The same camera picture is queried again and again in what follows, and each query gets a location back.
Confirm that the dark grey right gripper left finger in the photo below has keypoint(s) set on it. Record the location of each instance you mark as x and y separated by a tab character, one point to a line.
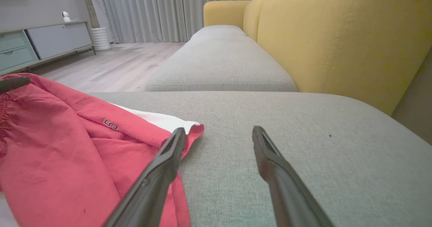
152	186

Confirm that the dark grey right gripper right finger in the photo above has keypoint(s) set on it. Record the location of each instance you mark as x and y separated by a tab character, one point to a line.
287	193

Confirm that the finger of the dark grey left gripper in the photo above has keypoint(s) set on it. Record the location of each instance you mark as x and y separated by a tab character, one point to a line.
13	83

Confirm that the red shorts with white trim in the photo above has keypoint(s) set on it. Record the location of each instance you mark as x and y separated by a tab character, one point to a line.
67	152

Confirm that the teal cabinet drawer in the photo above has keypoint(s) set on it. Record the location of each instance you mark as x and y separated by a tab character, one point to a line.
17	58
11	41

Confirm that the low TV cabinet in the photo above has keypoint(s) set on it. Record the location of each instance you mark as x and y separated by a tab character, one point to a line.
50	56

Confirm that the large grey sofa seat cushion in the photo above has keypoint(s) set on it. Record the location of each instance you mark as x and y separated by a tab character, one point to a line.
337	173

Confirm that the light grey cabinet door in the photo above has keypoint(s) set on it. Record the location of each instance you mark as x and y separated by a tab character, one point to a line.
57	39

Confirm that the white ribbed plant pot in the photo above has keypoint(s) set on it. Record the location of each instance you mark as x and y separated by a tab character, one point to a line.
100	38

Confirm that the brown plant trunk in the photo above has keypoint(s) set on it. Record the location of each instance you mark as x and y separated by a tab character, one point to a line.
89	7

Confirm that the grey pleated curtain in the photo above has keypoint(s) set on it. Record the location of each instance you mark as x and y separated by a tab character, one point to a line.
152	10

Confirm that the wide yellow sofa backrest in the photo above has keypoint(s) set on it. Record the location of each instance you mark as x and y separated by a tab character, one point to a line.
344	38

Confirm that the narrow yellow sofa backrest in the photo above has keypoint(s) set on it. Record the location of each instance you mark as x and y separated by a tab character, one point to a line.
251	17

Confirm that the yellow sofa armrest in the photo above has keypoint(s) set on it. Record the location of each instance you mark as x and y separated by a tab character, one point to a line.
222	13

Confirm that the white security camera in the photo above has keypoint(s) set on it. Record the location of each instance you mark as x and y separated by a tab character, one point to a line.
65	17

